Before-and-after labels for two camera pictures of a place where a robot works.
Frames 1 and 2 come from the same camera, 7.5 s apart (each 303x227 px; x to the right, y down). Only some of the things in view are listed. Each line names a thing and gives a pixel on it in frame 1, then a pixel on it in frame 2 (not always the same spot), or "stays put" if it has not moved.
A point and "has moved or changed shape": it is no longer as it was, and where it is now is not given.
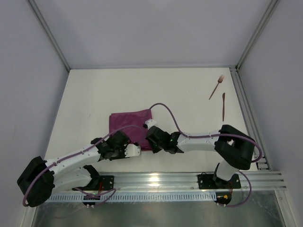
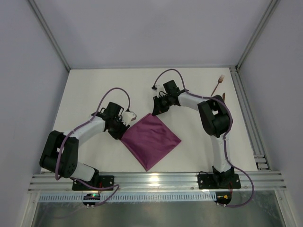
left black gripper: x=120 y=144 -> x=117 y=129
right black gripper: x=153 y=137 -> x=160 y=105
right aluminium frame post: x=271 y=8 stays put
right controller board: x=224 y=197 stays put
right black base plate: x=206 y=181 stays put
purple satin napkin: x=138 y=118 has moved or changed shape
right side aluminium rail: x=263 y=164 stays put
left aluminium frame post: x=52 y=37 stays put
